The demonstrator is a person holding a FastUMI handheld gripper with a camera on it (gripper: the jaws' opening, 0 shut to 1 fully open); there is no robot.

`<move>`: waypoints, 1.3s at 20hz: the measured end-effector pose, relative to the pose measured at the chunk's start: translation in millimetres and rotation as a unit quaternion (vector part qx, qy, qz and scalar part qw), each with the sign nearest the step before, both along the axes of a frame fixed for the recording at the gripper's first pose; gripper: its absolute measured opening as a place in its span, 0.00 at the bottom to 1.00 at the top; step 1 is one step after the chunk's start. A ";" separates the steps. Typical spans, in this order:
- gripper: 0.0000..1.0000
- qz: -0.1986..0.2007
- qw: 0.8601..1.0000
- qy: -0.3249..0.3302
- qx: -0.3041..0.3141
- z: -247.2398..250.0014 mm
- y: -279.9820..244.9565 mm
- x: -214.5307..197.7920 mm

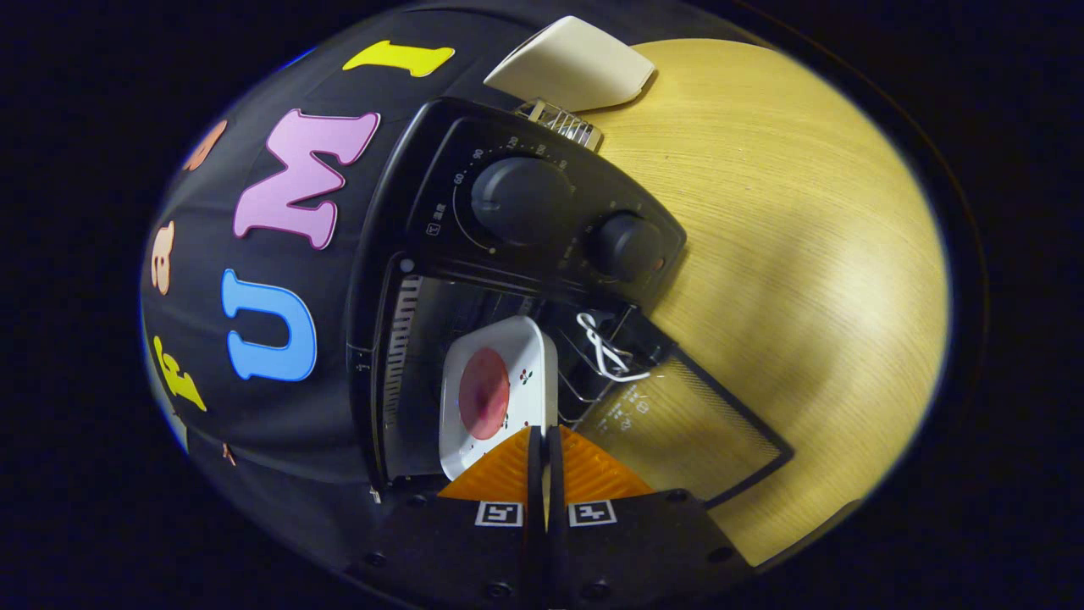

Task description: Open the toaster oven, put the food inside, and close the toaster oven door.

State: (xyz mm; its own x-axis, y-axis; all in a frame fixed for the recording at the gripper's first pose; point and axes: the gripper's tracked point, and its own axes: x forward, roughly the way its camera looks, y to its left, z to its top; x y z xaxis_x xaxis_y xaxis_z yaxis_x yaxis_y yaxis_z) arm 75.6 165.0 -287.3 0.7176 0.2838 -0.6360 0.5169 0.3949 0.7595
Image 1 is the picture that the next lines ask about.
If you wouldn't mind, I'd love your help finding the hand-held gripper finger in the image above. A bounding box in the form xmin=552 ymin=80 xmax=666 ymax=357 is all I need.
xmin=546 ymin=426 xmax=750 ymax=610
xmin=356 ymin=426 xmax=544 ymax=610

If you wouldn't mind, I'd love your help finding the pink round food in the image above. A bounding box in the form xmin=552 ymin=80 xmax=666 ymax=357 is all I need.
xmin=458 ymin=347 xmax=512 ymax=441

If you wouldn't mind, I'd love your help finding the white square plate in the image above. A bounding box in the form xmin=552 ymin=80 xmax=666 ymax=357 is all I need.
xmin=439 ymin=316 xmax=560 ymax=482

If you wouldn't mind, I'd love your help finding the black toaster oven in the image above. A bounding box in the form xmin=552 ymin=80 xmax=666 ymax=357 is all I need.
xmin=346 ymin=96 xmax=795 ymax=509

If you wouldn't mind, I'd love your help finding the white bread toaster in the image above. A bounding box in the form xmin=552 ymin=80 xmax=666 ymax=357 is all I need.
xmin=484 ymin=15 xmax=657 ymax=113

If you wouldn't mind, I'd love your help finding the black backdrop cloth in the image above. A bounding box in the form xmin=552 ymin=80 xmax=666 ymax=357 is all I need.
xmin=140 ymin=0 xmax=543 ymax=577

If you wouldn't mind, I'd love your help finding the white string tie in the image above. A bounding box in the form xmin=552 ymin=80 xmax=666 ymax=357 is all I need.
xmin=578 ymin=312 xmax=651 ymax=384

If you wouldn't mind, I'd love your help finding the metal wire utensil holder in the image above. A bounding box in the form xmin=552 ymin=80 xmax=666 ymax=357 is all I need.
xmin=515 ymin=97 xmax=605 ymax=153

